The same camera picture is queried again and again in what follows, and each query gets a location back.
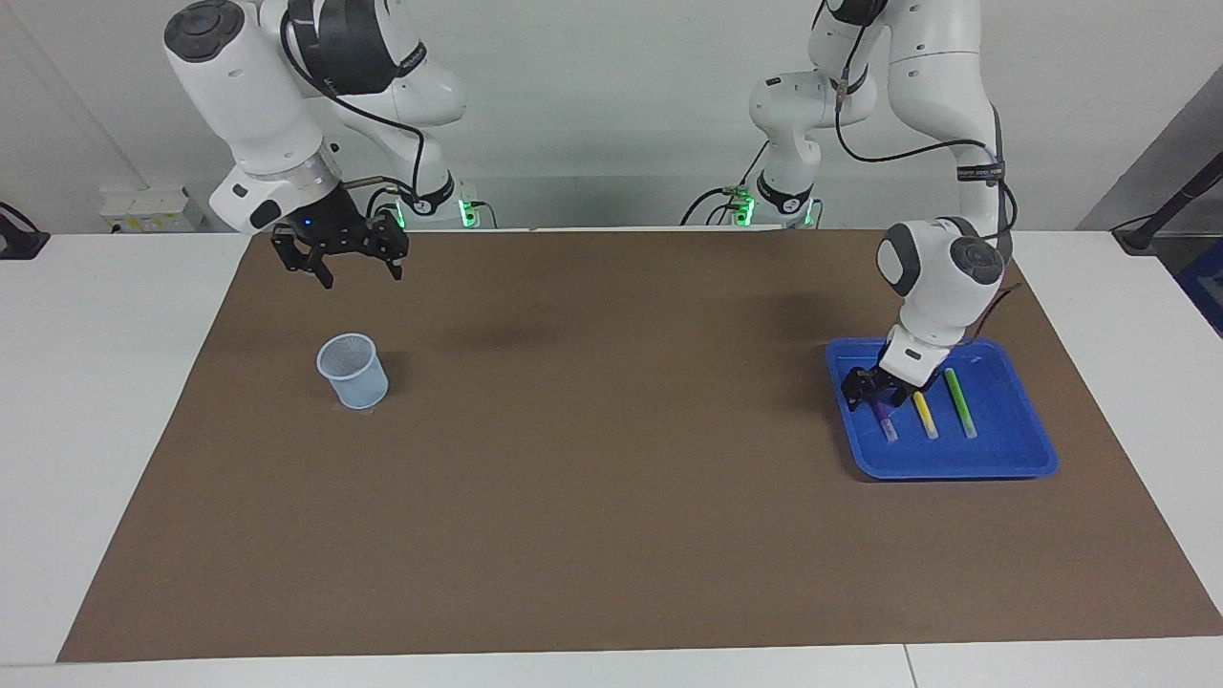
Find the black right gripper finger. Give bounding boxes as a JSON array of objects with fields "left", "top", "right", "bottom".
[
  {"left": 270, "top": 229, "right": 335, "bottom": 290},
  {"left": 368, "top": 212, "right": 410, "bottom": 281}
]

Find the green pen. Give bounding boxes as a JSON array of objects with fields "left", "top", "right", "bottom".
[{"left": 943, "top": 367, "right": 978, "bottom": 440}]

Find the blue plastic tray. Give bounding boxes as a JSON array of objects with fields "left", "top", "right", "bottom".
[{"left": 825, "top": 337, "right": 1060, "bottom": 481}]

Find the white power strip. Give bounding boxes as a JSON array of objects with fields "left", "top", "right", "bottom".
[{"left": 100, "top": 186, "right": 206, "bottom": 233}]

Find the light blue mesh cup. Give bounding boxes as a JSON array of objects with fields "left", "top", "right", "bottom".
[{"left": 316, "top": 333, "right": 390, "bottom": 410}]

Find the brown table mat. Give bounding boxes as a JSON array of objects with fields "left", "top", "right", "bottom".
[{"left": 57, "top": 229, "right": 1223, "bottom": 663}]

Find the black table clamp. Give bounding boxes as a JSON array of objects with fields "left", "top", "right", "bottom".
[{"left": 0, "top": 203, "right": 49, "bottom": 261}]

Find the blue box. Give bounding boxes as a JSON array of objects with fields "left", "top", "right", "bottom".
[{"left": 1177, "top": 239, "right": 1223, "bottom": 337}]

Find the black stand pole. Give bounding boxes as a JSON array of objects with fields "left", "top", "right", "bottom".
[{"left": 1113, "top": 153, "right": 1223, "bottom": 254}]

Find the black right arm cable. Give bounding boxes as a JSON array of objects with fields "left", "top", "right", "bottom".
[{"left": 280, "top": 10, "right": 428, "bottom": 223}]

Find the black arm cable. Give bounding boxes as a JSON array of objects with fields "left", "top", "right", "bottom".
[
  {"left": 833, "top": 19, "right": 1023, "bottom": 343},
  {"left": 280, "top": 10, "right": 428, "bottom": 223}
]

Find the black right base cable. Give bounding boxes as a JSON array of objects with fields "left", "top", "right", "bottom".
[{"left": 368, "top": 186, "right": 498, "bottom": 230}]

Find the black base cable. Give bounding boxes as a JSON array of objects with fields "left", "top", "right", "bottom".
[
  {"left": 680, "top": 141, "right": 770, "bottom": 227},
  {"left": 368, "top": 186, "right": 498, "bottom": 230}
]

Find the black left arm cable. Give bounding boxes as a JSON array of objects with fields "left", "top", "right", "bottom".
[{"left": 833, "top": 19, "right": 1023, "bottom": 343}]

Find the black left base cable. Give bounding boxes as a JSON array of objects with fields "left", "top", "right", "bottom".
[{"left": 680, "top": 141, "right": 770, "bottom": 227}]

